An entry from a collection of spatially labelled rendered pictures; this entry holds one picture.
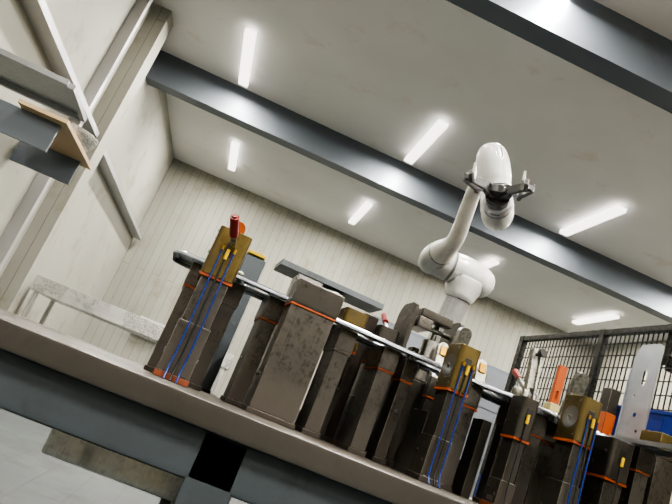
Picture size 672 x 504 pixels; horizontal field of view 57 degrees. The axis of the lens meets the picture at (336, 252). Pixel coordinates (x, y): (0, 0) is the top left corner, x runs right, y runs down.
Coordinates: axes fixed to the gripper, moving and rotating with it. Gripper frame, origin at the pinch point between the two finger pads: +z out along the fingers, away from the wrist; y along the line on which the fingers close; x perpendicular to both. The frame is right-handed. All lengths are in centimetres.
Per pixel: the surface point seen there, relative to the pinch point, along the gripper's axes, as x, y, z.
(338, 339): -56, 30, 6
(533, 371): -46, -22, -48
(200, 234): 132, 563, -835
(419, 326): -43, 15, -28
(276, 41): 269, 291, -383
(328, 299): -49, 30, 23
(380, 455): -82, 13, -7
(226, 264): -49, 51, 39
